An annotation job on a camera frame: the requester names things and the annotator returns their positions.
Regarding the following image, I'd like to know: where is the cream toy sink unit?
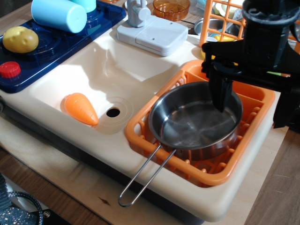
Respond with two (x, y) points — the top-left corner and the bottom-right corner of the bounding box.
(1, 28), (287, 225)

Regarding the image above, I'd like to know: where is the yellow toy potato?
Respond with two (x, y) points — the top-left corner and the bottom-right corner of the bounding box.
(2, 26), (39, 53)

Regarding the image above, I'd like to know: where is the orange transparent bowl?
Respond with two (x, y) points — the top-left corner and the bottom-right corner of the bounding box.
(152, 0), (190, 21)

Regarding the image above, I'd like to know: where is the orange toy carrot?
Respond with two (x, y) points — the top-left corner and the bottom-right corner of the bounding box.
(64, 93), (98, 126)

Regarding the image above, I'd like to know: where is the yellow toy fruit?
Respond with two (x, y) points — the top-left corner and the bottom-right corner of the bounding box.
(201, 47), (206, 60)

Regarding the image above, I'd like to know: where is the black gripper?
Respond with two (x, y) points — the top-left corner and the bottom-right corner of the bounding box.
(202, 0), (300, 128)

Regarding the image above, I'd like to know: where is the orange wire basket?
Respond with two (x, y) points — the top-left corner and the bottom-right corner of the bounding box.
(200, 0), (300, 60)

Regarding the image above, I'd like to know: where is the light blue plastic cup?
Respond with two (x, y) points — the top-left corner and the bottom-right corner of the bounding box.
(31, 0), (87, 33)

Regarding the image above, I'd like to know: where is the grey sparkly strap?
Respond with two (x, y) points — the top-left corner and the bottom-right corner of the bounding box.
(0, 173), (45, 225)

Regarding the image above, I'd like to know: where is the teal plastic cup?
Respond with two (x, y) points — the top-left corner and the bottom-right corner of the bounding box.
(71, 0), (97, 13)

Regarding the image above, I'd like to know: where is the stainless steel pan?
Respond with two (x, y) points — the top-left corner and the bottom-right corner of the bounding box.
(118, 82), (243, 207)

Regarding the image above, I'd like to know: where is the dark blue toy stove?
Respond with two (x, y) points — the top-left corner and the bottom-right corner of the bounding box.
(0, 0), (127, 93)

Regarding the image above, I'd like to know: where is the grey toy faucet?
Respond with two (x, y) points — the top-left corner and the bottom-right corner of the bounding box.
(117, 0), (188, 56)

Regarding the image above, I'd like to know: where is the red stove knob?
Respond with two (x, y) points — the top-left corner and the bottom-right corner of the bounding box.
(0, 61), (21, 78)

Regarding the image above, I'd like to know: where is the steel pot in basket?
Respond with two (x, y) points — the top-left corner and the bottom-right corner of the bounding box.
(206, 18), (241, 42)

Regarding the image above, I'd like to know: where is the orange plastic drying rack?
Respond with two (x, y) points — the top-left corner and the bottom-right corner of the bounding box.
(125, 60), (276, 187)

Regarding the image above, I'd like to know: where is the light wooden board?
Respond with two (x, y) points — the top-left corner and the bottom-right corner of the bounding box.
(0, 114), (290, 225)

